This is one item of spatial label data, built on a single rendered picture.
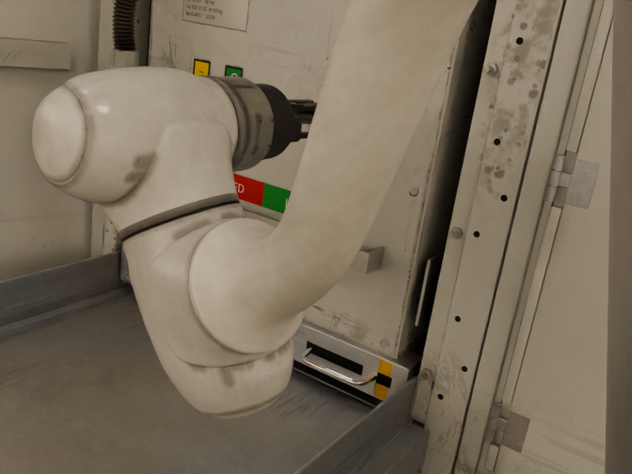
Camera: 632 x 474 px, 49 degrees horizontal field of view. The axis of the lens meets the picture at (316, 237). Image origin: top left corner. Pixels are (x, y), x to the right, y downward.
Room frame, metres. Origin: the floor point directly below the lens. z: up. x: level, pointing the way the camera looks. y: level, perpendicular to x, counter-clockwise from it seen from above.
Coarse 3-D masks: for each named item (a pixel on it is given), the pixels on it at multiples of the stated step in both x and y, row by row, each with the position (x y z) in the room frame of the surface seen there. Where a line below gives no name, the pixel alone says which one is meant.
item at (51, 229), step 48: (0, 0) 1.03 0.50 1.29; (48, 0) 1.07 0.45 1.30; (96, 0) 1.12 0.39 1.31; (0, 48) 1.01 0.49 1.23; (48, 48) 1.06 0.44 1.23; (96, 48) 1.12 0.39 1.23; (0, 96) 1.03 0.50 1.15; (0, 144) 1.03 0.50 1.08; (0, 192) 1.03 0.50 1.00; (48, 192) 1.08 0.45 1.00; (0, 240) 1.03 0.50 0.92; (48, 240) 1.08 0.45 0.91; (96, 240) 1.10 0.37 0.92
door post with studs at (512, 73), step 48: (528, 0) 0.77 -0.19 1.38; (528, 48) 0.77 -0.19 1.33; (480, 96) 0.79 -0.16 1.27; (528, 96) 0.76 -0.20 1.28; (480, 144) 0.79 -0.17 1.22; (480, 192) 0.78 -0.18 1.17; (480, 240) 0.77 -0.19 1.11; (480, 288) 0.76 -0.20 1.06; (432, 336) 0.79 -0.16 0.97; (480, 336) 0.76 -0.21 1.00; (432, 384) 0.78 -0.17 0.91; (432, 432) 0.77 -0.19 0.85
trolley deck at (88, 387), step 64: (64, 320) 0.93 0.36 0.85; (128, 320) 0.96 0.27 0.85; (0, 384) 0.74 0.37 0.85; (64, 384) 0.76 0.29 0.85; (128, 384) 0.78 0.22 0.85; (320, 384) 0.85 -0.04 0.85; (0, 448) 0.62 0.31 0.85; (64, 448) 0.64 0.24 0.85; (128, 448) 0.65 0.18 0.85; (192, 448) 0.67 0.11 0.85; (256, 448) 0.69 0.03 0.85; (320, 448) 0.71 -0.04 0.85
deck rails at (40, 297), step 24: (72, 264) 0.99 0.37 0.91; (96, 264) 1.03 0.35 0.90; (120, 264) 1.07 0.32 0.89; (0, 288) 0.89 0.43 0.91; (24, 288) 0.92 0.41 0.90; (48, 288) 0.95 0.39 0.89; (72, 288) 0.99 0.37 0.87; (96, 288) 1.03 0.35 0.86; (120, 288) 1.07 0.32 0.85; (0, 312) 0.89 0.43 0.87; (24, 312) 0.92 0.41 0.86; (48, 312) 0.94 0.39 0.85; (72, 312) 0.95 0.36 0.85; (0, 336) 0.85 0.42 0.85; (408, 384) 0.77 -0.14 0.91; (384, 408) 0.72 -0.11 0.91; (408, 408) 0.78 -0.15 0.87; (360, 432) 0.67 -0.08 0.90; (384, 432) 0.73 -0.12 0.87; (336, 456) 0.63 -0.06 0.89; (360, 456) 0.68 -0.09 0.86
